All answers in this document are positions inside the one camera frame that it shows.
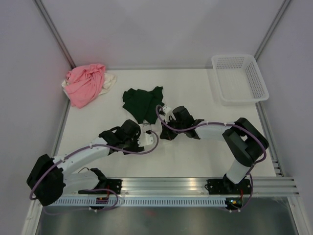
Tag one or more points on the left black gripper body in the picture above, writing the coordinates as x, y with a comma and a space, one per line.
131, 143

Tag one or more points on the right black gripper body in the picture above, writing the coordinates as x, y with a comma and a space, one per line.
171, 133

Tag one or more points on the white and green t-shirt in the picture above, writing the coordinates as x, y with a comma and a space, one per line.
141, 104

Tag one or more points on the pink t-shirt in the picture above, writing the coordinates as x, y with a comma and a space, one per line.
84, 84

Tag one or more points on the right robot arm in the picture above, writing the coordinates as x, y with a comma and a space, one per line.
245, 142

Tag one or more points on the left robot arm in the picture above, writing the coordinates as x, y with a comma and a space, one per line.
47, 177

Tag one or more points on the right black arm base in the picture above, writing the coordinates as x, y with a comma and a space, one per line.
221, 187

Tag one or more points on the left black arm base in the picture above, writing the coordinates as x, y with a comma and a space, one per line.
105, 187

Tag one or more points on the cream white t-shirt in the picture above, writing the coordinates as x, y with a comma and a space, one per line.
109, 82

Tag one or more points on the white plastic basket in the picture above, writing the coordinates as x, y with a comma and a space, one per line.
239, 80

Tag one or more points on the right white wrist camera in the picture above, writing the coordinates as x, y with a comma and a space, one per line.
166, 113

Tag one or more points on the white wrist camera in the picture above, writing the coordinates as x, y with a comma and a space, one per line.
166, 113
146, 138

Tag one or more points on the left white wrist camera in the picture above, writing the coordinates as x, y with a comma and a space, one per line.
146, 138

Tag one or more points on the white slotted cable duct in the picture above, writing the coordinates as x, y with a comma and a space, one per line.
142, 201

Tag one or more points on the aluminium mounting rail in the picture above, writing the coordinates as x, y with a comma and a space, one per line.
265, 186

